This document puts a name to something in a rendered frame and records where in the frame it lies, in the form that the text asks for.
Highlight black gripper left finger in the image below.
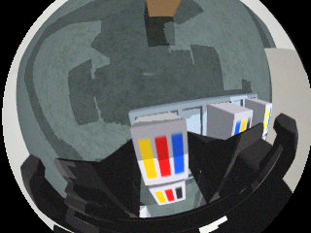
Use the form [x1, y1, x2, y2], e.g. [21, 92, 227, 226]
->
[54, 139, 141, 217]

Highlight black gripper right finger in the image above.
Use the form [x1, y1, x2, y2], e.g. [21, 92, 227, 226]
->
[187, 123, 264, 203]

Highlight white flat panel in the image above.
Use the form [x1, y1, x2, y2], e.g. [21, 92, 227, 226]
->
[264, 48, 311, 191]

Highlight tan rectangular block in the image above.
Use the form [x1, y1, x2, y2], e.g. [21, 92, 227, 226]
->
[147, 0, 180, 17]

